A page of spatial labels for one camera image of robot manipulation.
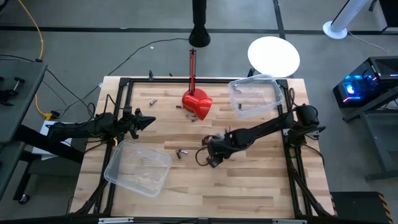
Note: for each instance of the black metal desk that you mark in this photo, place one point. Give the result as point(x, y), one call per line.
point(382, 133)

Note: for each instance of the white paper sheet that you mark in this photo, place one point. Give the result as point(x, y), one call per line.
point(43, 151)

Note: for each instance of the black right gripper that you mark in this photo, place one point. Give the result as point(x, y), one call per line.
point(217, 146)

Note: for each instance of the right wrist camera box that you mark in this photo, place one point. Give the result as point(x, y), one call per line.
point(214, 160)

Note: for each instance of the white tower fan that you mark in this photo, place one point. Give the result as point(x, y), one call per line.
point(339, 21)

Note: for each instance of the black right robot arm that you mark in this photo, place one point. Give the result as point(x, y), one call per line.
point(264, 127)

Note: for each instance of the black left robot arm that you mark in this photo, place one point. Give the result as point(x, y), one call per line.
point(77, 129)

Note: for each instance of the silver metal bracket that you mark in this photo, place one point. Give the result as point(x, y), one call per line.
point(115, 220)
point(289, 221)

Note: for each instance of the black aluminium table frame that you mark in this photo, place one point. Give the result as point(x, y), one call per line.
point(155, 80)

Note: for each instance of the black clamp tool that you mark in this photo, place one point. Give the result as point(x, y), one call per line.
point(9, 91)

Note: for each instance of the grey side table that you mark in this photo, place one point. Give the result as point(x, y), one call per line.
point(21, 102)

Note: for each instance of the small screw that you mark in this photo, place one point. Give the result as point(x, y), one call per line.
point(194, 119)

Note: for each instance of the red desk lamp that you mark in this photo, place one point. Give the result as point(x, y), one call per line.
point(197, 102)

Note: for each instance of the silver AA battery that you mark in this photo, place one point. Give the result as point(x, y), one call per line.
point(237, 88)
point(189, 116)
point(153, 101)

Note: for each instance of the black pole stand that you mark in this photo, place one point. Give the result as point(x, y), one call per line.
point(199, 31)

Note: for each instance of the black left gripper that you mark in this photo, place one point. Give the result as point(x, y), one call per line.
point(129, 123)

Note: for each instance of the black box hazard stripes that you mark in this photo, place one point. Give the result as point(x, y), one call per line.
point(357, 208)

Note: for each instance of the white round disc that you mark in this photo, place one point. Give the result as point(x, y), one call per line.
point(273, 56)

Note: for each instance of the black table clamp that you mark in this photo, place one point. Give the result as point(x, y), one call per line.
point(250, 73)
point(151, 74)

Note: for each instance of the black computer with lights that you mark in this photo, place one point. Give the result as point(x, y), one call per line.
point(367, 81)

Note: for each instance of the clear plastic container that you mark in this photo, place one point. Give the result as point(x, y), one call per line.
point(140, 171)
point(255, 99)

